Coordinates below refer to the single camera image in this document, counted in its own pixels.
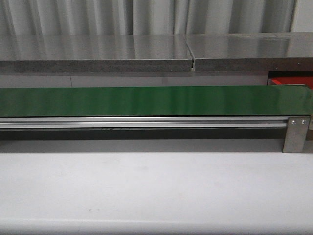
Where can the green conveyor belt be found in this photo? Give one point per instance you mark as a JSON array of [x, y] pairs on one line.
[[276, 100]]

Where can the right grey stone slab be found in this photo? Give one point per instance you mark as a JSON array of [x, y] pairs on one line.
[[252, 52]]

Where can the grey stone slab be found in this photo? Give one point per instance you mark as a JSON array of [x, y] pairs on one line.
[[252, 52], [94, 54]]

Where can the left grey stone slab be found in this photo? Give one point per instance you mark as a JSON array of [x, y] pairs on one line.
[[94, 54]]

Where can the red plastic bin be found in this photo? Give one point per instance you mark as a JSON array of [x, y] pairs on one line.
[[294, 80]]

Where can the grey pleated curtain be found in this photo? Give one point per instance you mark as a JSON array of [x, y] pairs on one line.
[[144, 17]]

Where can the steel conveyor support bracket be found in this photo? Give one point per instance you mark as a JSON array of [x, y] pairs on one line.
[[296, 133]]

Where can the aluminium conveyor side rail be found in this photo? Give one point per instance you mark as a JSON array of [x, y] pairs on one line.
[[143, 122]]

